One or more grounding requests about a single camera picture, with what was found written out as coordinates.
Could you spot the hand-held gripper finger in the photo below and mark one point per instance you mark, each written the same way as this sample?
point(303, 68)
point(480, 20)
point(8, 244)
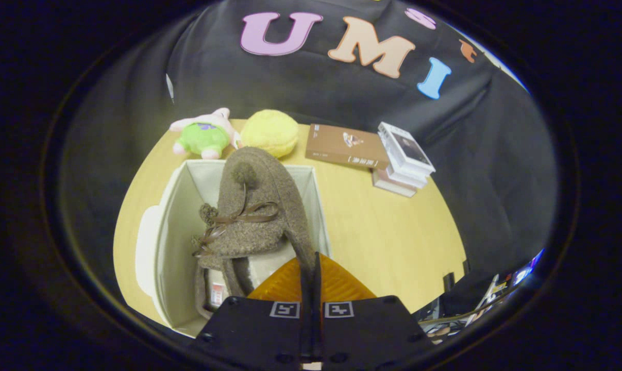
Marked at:
point(318, 314)
point(305, 314)

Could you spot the yellow round plush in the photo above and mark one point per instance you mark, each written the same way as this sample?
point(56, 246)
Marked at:
point(269, 131)

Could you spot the white book with dark photo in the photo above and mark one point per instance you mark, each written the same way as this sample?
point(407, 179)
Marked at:
point(406, 149)

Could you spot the plain white book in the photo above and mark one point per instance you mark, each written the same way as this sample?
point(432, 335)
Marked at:
point(408, 179)

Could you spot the brown book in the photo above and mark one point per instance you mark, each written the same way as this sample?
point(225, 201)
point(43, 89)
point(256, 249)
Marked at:
point(341, 144)

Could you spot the brown fuzzy shoe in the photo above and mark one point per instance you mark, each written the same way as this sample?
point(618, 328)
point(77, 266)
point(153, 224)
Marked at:
point(203, 288)
point(259, 206)

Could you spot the black backdrop cloth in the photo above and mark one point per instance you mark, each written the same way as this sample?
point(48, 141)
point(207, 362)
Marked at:
point(316, 87)

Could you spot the pale pink book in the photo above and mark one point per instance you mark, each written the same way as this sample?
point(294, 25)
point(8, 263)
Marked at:
point(393, 185)

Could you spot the beige fabric storage box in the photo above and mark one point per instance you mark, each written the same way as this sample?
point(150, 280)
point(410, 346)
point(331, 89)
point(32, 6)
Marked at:
point(182, 247)

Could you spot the pink and green plush toy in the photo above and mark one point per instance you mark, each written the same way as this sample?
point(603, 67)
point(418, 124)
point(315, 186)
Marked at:
point(202, 136)

